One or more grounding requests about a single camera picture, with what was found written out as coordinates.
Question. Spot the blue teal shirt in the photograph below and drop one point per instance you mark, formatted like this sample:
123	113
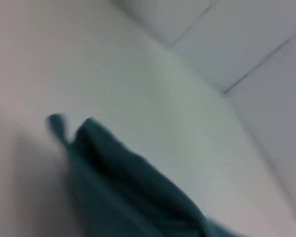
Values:
125	192

